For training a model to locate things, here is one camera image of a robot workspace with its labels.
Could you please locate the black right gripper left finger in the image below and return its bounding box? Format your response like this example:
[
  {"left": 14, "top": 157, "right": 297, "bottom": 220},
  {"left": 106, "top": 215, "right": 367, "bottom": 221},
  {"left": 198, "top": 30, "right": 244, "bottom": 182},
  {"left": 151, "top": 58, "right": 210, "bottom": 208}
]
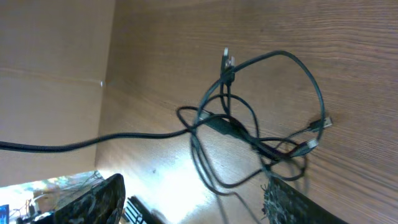
[{"left": 36, "top": 174, "right": 126, "bottom": 224}]

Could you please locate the black cable bundle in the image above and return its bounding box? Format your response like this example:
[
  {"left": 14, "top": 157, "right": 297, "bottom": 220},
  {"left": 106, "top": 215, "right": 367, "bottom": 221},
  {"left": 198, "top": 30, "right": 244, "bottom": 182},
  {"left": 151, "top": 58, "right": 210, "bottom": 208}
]
[{"left": 0, "top": 47, "right": 333, "bottom": 224}]

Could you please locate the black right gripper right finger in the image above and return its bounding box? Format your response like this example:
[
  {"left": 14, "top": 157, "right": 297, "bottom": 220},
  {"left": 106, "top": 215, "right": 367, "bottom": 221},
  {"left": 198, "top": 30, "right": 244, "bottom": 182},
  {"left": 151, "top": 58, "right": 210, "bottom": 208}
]
[{"left": 262, "top": 177, "right": 347, "bottom": 224}]

